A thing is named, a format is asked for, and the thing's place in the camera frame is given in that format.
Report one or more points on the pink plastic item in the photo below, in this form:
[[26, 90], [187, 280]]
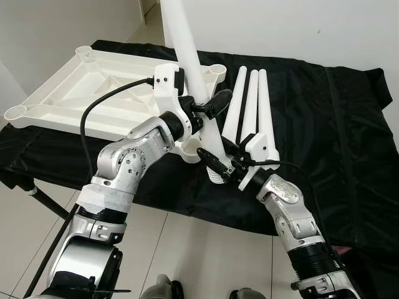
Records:
[[343, 250]]

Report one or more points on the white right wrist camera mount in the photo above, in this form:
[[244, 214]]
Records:
[[255, 149]]

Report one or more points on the black table cloth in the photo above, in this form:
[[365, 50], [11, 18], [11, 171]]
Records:
[[312, 124]]

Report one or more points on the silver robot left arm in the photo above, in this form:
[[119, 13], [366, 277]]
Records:
[[124, 162]]

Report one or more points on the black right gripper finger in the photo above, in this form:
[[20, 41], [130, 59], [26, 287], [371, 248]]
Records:
[[213, 164], [232, 148]]

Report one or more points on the white plastic children table top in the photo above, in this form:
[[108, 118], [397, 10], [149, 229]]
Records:
[[75, 93]]

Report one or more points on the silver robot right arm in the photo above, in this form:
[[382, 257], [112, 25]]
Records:
[[293, 218]]

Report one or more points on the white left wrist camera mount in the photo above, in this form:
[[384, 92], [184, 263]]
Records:
[[167, 81]]

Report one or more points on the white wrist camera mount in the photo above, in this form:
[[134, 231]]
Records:
[[167, 81], [255, 149]]

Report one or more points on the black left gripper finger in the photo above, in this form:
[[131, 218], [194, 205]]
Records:
[[219, 104]]

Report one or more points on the black table frame leg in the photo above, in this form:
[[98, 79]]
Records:
[[53, 205]]

